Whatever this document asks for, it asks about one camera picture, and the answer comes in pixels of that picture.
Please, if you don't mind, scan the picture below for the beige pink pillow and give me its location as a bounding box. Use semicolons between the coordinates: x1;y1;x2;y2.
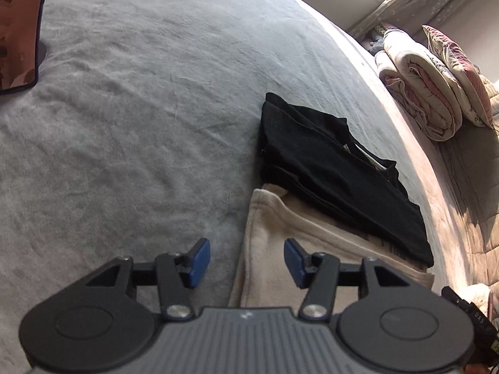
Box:
422;25;498;128

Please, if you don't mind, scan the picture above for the beige curtain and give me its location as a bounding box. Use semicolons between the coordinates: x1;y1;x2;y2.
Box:
348;0;468;41

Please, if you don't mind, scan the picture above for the beige black raglan sweatshirt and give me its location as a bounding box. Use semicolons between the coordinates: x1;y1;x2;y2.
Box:
229;93;434;309

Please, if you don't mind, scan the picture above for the round phone stand base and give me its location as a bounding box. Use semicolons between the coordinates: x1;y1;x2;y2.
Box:
36;40;47;66

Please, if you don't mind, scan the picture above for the folded beige pink comforter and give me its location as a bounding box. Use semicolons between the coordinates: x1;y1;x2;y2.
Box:
375;28;468;142

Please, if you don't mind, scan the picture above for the grey bed sheet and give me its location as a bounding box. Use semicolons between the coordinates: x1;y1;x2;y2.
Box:
1;0;470;373

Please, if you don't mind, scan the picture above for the quilted beige headboard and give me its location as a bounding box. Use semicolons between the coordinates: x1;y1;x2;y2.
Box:
436;77;499;293

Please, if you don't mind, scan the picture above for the person's right hand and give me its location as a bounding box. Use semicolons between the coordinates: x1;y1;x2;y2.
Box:
463;363;498;374

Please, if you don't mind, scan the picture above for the black smartphone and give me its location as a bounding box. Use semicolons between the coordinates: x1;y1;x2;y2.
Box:
1;0;45;95

